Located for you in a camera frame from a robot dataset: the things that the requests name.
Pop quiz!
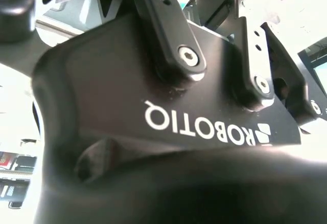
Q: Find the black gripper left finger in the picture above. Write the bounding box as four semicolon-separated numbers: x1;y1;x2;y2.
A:
0;0;206;82

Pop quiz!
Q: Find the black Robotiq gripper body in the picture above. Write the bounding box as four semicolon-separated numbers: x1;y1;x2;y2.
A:
30;12;327;224

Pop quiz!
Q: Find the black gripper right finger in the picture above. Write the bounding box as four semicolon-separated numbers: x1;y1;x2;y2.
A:
228;17;327;127

